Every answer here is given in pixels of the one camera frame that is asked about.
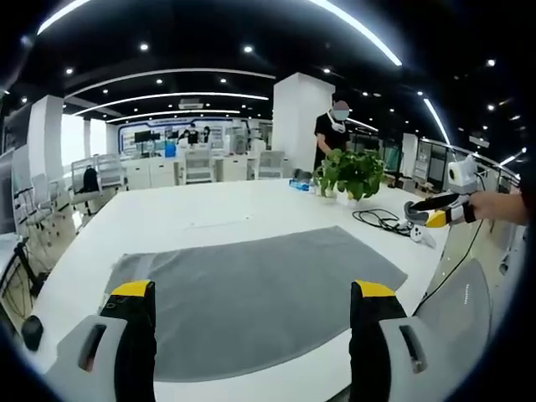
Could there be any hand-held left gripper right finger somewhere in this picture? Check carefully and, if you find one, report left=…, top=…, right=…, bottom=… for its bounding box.
left=348, top=279, right=441, bottom=402

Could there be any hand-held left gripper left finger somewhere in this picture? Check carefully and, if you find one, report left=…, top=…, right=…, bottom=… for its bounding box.
left=53, top=279, right=158, bottom=402

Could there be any grey towel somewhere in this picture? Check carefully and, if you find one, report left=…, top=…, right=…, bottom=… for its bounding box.
left=102, top=225, right=410, bottom=384

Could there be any person's right hand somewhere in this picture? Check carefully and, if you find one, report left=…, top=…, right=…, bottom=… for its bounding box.
left=467, top=190, right=508, bottom=223

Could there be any white handheld controller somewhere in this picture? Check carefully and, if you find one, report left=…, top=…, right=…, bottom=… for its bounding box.
left=409, top=224, right=437, bottom=250

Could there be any green potted plant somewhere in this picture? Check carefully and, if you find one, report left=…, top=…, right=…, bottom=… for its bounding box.
left=312, top=147, right=389, bottom=207

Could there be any small black round object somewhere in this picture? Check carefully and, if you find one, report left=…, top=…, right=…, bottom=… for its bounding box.
left=20, top=315, right=44, bottom=352

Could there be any blue packet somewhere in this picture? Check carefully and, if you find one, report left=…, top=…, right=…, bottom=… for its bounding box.
left=288, top=175, right=316, bottom=194

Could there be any white table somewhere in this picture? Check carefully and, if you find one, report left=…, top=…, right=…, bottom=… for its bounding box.
left=29, top=177, right=452, bottom=402

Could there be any black backpack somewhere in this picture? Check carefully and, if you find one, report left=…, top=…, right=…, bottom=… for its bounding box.
left=81, top=164, right=101, bottom=194

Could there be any white mesh office chair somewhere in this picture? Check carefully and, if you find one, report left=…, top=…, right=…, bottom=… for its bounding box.
left=183, top=147, right=215, bottom=184
left=69, top=152, right=128, bottom=215
left=255, top=149, right=291, bottom=181

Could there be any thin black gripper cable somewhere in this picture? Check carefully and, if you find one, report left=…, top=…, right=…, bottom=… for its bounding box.
left=410, top=196, right=487, bottom=316

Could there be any black coiled cable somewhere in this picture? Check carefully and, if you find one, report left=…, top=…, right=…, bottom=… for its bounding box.
left=352, top=208, right=415, bottom=238

